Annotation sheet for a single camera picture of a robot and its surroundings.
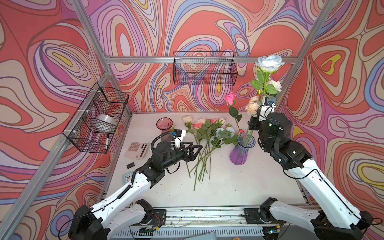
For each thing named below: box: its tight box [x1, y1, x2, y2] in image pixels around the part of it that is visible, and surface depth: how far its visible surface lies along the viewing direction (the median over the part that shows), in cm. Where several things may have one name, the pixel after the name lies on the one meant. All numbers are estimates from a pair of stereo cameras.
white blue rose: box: [250, 55, 285, 102], surface depth 51 cm
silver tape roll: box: [93, 114, 117, 131], surface depth 73 cm
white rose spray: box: [265, 79, 282, 94], surface depth 68 cm
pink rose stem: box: [224, 92, 243, 137], surface depth 71 cm
